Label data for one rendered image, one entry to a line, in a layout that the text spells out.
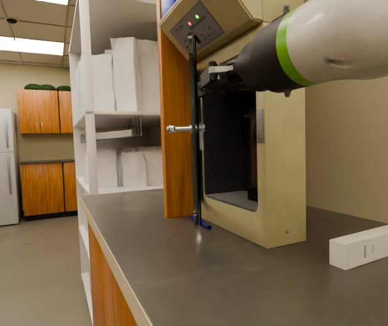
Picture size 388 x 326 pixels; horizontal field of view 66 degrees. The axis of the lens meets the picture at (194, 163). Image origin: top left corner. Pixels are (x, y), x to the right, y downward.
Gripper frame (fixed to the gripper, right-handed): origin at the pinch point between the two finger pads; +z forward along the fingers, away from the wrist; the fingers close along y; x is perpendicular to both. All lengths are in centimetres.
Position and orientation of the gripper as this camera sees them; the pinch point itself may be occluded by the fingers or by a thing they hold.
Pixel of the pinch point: (207, 87)
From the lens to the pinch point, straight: 62.4
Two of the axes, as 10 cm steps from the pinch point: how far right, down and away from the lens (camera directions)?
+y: -9.1, 0.5, -4.2
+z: -4.2, -0.4, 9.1
